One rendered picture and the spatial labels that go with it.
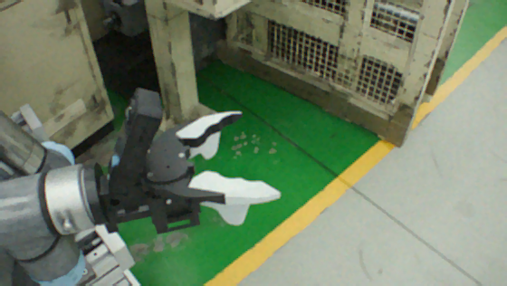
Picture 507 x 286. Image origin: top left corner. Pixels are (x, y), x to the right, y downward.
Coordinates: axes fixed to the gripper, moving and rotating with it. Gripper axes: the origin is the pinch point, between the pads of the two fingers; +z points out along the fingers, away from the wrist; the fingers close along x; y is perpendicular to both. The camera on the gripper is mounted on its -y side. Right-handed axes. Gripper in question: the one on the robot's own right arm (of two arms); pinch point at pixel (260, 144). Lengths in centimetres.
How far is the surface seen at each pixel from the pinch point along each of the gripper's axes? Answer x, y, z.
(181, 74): -126, 57, 1
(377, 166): -80, 97, 80
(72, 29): -126, 26, -41
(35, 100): -114, 49, -62
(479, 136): -81, 96, 146
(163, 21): -121, 29, -4
